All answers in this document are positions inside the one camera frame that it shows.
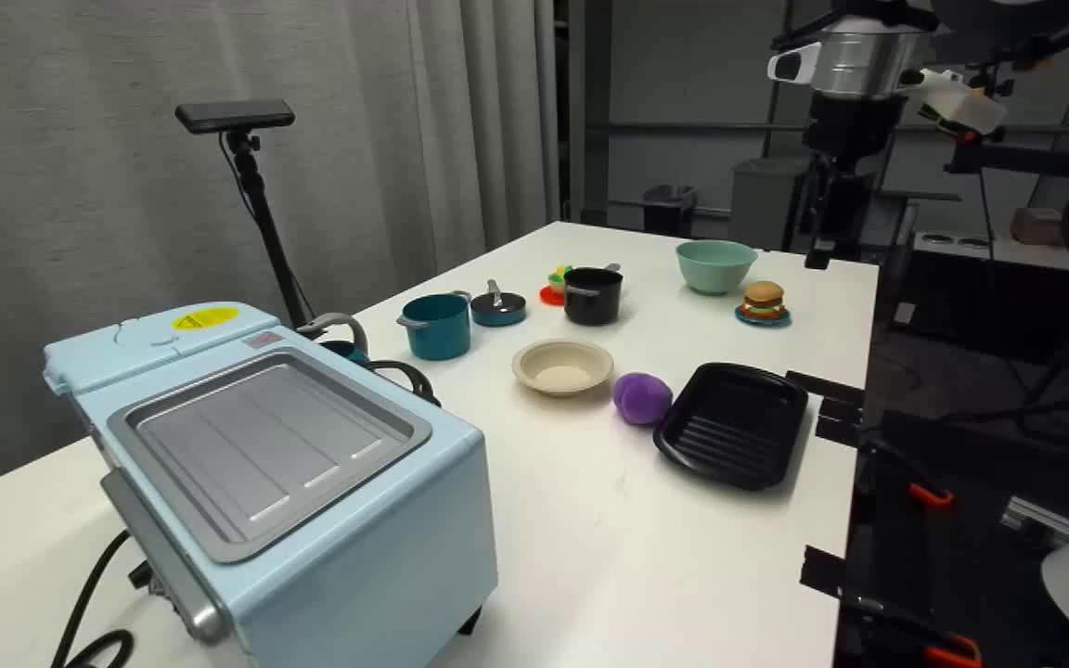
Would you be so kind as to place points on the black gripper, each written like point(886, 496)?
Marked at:
point(851, 131)

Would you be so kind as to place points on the purple toy eggplant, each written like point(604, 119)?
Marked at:
point(643, 400)

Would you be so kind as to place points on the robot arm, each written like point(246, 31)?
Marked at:
point(857, 57)

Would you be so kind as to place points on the mint green bowl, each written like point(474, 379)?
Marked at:
point(714, 270)

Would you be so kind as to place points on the beige bowl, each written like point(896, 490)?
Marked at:
point(562, 369)

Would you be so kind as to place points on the toy burger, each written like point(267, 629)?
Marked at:
point(762, 297)

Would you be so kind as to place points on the small teal plate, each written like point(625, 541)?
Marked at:
point(762, 319)

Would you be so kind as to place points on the dark trash bin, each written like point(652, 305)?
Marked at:
point(670, 211)

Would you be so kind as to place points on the black square plate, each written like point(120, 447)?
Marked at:
point(732, 428)

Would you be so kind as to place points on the black toy pot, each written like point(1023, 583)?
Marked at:
point(592, 301)

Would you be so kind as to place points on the red yellow green toy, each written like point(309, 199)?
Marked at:
point(549, 290)

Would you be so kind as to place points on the teal lid with silver knob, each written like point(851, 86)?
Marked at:
point(498, 310)

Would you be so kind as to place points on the dark teal toy pot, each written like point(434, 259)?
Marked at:
point(438, 327)

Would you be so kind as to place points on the black tripod stand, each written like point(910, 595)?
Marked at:
point(265, 228)

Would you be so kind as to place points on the light blue toaster oven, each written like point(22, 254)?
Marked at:
point(350, 557)

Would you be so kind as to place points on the grey curtain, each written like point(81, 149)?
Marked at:
point(90, 248)

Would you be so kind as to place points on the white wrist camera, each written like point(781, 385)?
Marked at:
point(965, 103)

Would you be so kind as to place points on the black bar camera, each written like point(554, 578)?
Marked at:
point(234, 118)

